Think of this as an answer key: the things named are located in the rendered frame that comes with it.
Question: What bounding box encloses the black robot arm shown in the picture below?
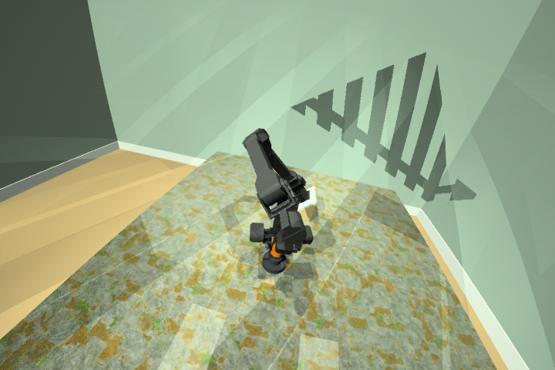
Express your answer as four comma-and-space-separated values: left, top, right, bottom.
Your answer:
243, 128, 311, 255

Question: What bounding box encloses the orange knob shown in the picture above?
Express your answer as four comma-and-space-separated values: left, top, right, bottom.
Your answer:
271, 238, 282, 257

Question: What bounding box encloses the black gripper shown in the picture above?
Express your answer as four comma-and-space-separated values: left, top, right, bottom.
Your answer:
250, 217, 313, 251

